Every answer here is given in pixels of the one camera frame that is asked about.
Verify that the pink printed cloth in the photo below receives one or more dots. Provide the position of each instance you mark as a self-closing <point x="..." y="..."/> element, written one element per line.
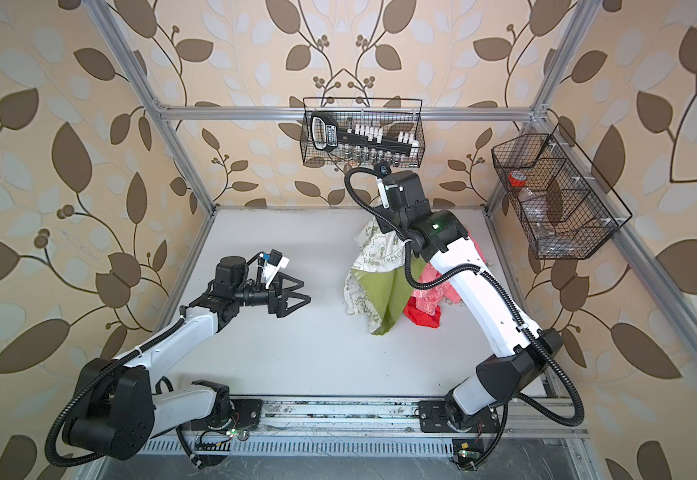
<point x="428" y="301"/>

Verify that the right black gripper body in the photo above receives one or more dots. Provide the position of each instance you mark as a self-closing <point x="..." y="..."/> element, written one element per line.
<point x="388" y="222"/>

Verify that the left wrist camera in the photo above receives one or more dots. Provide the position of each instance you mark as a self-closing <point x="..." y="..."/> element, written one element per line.
<point x="273" y="263"/>

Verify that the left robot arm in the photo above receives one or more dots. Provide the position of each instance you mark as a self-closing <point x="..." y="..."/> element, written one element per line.
<point x="119" y="404"/>

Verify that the back black wire basket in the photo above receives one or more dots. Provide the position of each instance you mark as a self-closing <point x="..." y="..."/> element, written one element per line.
<point x="395" y="108"/>

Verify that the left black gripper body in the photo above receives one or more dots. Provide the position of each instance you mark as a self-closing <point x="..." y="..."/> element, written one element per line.
<point x="252" y="296"/>

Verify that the white green patterned cloth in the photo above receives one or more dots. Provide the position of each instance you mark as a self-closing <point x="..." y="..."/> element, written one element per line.
<point x="376" y="287"/>

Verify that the clear bottle red cap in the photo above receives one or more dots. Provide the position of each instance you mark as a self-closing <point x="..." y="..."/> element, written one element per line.
<point x="532" y="204"/>

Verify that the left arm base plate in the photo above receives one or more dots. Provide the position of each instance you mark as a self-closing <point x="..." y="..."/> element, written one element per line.
<point x="241" y="414"/>

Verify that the right black wire basket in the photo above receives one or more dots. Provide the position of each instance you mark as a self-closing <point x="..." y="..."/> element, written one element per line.
<point x="584" y="209"/>

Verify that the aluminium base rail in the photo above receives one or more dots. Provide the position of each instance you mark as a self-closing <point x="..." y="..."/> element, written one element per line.
<point x="342" y="426"/>

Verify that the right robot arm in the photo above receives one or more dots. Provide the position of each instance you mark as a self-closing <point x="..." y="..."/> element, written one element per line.
<point x="437" y="249"/>

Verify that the black socket holder tool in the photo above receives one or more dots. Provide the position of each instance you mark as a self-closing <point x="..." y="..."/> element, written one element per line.
<point x="346" y="134"/>

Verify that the red cloth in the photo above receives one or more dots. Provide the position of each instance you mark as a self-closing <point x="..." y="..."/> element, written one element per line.
<point x="422" y="314"/>

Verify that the black wire basket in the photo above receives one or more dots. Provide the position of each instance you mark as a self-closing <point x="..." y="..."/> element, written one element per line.
<point x="395" y="108"/>
<point x="584" y="209"/>

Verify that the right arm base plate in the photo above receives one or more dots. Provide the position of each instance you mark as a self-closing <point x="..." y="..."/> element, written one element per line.
<point x="434" y="417"/>

